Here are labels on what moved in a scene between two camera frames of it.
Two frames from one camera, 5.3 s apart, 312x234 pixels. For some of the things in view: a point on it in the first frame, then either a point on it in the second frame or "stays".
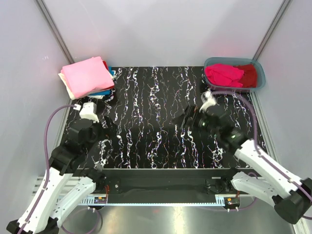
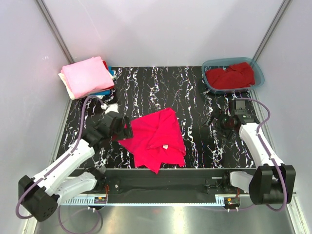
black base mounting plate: [164, 185] stays
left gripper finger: [112, 128] → [127, 133]
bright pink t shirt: [224, 74] → [157, 138]
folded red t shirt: [106, 65] stays
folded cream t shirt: [68, 90] stays
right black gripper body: [202, 123] → [225, 122]
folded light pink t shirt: [87, 76] stays
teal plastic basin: [234, 74] stays
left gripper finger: [109, 121] → [127, 121]
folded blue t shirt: [105, 92] stays
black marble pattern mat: [146, 103] stays
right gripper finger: [180, 120] → [211, 120]
